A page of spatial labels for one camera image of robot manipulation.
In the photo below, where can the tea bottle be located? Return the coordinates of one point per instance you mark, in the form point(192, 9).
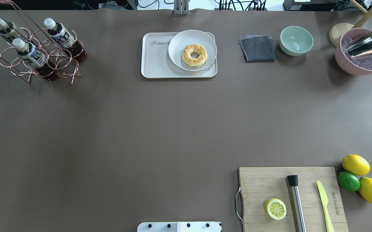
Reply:
point(65, 40)
point(33, 57)
point(8, 31)

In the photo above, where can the cream serving tray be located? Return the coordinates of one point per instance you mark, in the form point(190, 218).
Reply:
point(156, 62)

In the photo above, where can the glazed donut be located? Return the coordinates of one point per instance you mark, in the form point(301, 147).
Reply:
point(194, 55)

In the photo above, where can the white round plate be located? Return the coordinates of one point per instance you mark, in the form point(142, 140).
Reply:
point(184, 38)

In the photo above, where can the folded grey cloth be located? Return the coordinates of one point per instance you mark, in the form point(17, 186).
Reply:
point(257, 48)

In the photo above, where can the bamboo cutting board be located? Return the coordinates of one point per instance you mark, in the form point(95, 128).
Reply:
point(259, 184)

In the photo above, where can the steel muddler black tip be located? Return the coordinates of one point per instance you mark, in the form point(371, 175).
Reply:
point(296, 198)

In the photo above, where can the half lemon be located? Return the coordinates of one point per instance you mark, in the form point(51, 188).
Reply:
point(276, 209)

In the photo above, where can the mint green bowl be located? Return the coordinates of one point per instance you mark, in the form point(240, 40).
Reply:
point(295, 41)

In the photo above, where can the round wooden stand base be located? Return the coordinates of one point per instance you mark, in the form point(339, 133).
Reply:
point(336, 32)

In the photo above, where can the green lime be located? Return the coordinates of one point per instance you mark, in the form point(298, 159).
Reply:
point(348, 181)

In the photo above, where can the upper whole lemon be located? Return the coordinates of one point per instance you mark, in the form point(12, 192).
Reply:
point(356, 164)

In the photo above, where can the yellow plastic knife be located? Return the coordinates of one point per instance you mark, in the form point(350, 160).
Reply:
point(324, 202)

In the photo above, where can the pink ice bowl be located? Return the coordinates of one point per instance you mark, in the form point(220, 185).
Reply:
point(342, 57)

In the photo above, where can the metal ice scoop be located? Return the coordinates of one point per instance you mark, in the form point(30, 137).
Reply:
point(361, 48)

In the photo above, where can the aluminium frame post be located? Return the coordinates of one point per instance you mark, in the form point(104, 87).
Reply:
point(181, 7)

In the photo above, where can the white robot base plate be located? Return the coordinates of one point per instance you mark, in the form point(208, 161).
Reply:
point(188, 226)

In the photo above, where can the copper wire bottle rack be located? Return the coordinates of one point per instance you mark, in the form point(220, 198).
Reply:
point(50, 52)

